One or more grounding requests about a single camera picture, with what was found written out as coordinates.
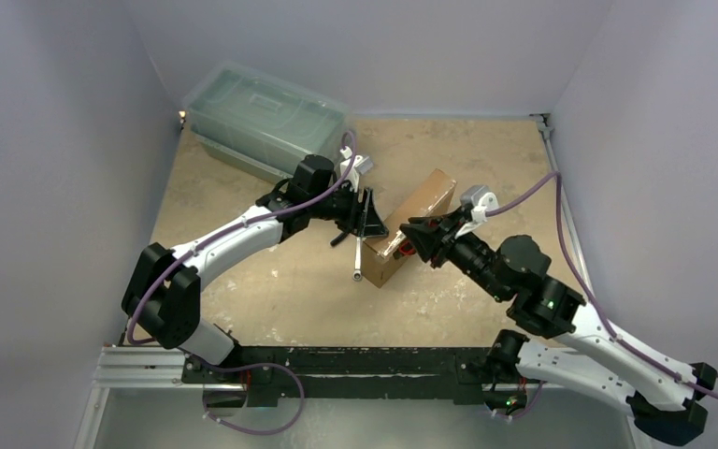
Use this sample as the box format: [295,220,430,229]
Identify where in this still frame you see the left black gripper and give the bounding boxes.
[309,181,386,237]

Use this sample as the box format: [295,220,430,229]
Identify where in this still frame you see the red utility knife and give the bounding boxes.
[379,232,416,260]

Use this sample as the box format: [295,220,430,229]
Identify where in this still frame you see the brown cardboard express box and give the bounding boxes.
[361,169,457,288]

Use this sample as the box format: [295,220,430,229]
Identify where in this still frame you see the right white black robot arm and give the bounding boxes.
[399,210,717,446]

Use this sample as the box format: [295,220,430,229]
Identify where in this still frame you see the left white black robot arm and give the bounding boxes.
[121,147,389,383]

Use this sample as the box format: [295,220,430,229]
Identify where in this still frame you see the silver ratchet wrench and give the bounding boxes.
[352,237,365,282]

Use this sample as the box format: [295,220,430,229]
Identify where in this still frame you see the clear plastic storage bin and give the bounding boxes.
[183,62,349,182]

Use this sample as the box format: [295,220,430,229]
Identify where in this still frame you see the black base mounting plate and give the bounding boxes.
[181,346,538,414]

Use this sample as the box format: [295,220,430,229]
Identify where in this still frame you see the blue handled pliers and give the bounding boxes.
[329,231,352,248]

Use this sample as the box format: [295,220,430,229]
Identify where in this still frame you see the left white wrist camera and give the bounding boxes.
[338,146,374,193]

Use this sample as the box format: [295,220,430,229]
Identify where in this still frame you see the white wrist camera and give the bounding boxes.
[456,184,499,238]
[338,146,374,193]

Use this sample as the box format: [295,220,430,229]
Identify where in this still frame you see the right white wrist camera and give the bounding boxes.
[456,184,499,238]

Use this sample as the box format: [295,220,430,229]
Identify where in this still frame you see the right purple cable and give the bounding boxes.
[485,170,718,412]

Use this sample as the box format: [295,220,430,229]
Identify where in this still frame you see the purple cable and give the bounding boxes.
[485,170,718,412]
[125,128,359,347]

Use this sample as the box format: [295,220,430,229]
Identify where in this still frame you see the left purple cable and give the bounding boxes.
[125,128,359,347]

